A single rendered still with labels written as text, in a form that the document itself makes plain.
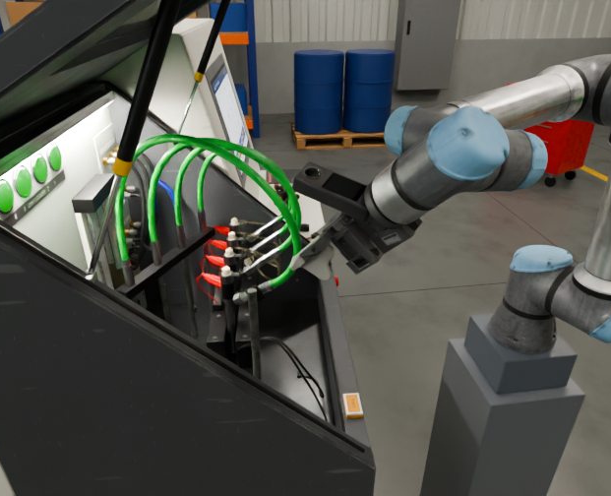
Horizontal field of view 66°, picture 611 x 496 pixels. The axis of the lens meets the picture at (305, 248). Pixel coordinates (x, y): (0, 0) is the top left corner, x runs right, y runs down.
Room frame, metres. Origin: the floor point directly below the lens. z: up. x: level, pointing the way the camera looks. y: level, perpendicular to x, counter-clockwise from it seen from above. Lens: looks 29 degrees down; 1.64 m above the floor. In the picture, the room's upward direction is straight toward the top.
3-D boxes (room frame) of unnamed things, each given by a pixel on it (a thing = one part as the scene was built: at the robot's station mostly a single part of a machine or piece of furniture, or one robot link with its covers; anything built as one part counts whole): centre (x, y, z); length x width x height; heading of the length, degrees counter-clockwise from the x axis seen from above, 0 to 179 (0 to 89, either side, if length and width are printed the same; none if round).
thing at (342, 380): (0.85, -0.07, 0.87); 0.62 x 0.04 x 0.16; 3
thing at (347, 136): (5.88, -0.46, 0.51); 1.20 x 0.85 x 1.02; 96
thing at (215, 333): (0.96, 0.17, 0.91); 0.34 x 0.10 x 0.15; 3
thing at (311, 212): (1.55, 0.06, 0.96); 0.70 x 0.22 x 0.03; 3
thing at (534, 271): (0.91, -0.53, 1.07); 0.13 x 0.12 x 0.14; 33
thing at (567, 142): (4.56, -2.31, 0.43); 0.70 x 0.46 x 0.86; 33
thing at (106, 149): (1.06, 0.44, 1.20); 0.13 x 0.03 x 0.31; 3
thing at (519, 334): (0.91, -0.53, 0.95); 0.15 x 0.15 x 0.10
